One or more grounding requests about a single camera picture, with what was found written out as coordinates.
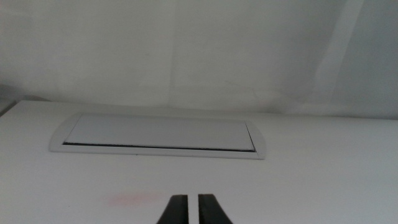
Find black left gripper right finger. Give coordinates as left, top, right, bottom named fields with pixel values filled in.
left=198, top=194, right=234, bottom=224

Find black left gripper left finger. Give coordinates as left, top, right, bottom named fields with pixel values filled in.
left=155, top=194, right=189, bottom=224

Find white fabric backdrop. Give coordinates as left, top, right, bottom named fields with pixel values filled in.
left=0, top=0, right=398, bottom=121

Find white table cable hatch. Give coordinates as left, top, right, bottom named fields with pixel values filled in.
left=49, top=111, right=267, bottom=161

